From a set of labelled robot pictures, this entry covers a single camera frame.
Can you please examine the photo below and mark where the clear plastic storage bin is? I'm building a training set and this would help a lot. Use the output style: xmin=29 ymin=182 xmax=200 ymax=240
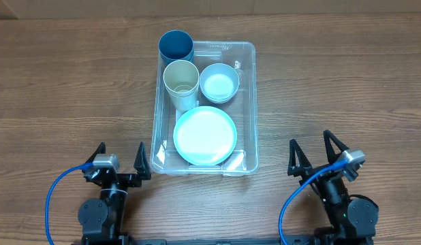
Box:
xmin=149 ymin=41 xmax=259 ymax=176

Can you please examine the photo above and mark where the blue cup top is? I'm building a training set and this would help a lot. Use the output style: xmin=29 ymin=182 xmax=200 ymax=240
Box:
xmin=158 ymin=30 xmax=194 ymax=59

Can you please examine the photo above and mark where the light blue plate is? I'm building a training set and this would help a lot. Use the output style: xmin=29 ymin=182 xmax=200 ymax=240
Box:
xmin=173 ymin=106 xmax=237 ymax=166

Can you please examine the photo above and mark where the cream cup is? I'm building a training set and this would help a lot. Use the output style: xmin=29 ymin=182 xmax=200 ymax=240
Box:
xmin=163 ymin=60 xmax=200 ymax=97
xmin=168 ymin=90 xmax=198 ymax=113

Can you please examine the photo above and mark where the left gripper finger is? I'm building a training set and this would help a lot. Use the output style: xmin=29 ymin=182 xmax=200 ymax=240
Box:
xmin=86 ymin=142 xmax=106 ymax=163
xmin=134 ymin=142 xmax=151 ymax=180

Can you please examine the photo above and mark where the grey bowl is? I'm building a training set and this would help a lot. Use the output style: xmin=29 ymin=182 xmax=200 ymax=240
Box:
xmin=200 ymin=63 xmax=240 ymax=99

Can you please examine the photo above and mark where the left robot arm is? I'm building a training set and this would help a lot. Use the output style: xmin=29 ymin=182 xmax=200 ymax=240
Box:
xmin=78 ymin=142 xmax=151 ymax=245

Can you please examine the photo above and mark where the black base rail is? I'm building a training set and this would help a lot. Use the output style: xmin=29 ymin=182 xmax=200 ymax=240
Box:
xmin=128 ymin=234 xmax=375 ymax=245

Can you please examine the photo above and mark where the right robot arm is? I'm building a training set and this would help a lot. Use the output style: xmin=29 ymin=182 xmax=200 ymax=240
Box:
xmin=278 ymin=130 xmax=379 ymax=244

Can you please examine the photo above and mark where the light blue bowl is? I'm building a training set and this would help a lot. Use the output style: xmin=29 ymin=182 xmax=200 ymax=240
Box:
xmin=202 ymin=91 xmax=237 ymax=103

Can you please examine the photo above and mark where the blue cup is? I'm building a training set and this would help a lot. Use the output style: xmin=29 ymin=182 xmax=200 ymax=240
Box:
xmin=158 ymin=30 xmax=194 ymax=59
xmin=160 ymin=54 xmax=193 ymax=65

